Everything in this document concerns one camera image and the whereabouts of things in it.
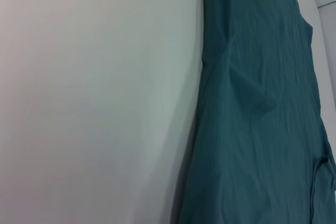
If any teal blue t-shirt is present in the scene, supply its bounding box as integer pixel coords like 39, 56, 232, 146
170, 0, 336, 224

